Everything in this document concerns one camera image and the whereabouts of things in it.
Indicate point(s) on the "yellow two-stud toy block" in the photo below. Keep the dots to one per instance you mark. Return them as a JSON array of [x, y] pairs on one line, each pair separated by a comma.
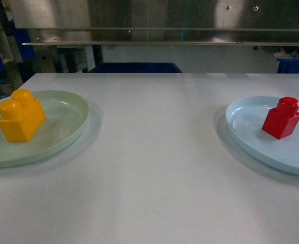
[[21, 116]]

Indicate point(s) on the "pale blue round plate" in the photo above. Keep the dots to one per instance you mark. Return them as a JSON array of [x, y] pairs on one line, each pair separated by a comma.
[[245, 118]]

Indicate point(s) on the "stainless steel shelf rack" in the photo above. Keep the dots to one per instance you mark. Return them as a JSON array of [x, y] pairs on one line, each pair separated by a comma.
[[274, 23]]

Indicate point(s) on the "red one-stud toy block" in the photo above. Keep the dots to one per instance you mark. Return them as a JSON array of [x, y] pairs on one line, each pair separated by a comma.
[[281, 121]]

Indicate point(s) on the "pale green round plate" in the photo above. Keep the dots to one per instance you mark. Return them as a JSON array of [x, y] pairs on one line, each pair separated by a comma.
[[66, 118]]

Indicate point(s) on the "blue bin far right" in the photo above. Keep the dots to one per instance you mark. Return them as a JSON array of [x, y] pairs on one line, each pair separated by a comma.
[[288, 66]]

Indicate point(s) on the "dark blue bin behind table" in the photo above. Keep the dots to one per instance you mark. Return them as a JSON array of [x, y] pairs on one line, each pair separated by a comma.
[[134, 67]]

